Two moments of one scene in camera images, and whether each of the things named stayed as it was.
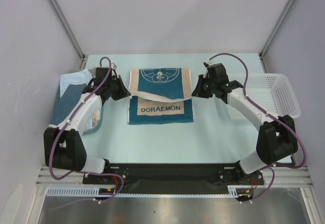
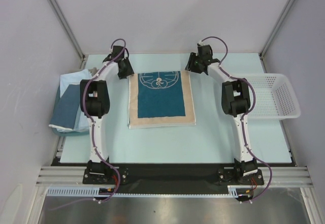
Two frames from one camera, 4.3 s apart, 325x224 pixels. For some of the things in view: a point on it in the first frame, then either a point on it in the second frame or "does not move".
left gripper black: x=123 y=91 -> x=129 y=71
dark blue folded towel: x=64 y=105 does not move
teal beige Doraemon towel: x=160 y=96 does not move
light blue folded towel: x=80 y=77 does not move
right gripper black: x=203 y=87 -> x=192 y=65
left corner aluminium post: x=63 y=21 does not move
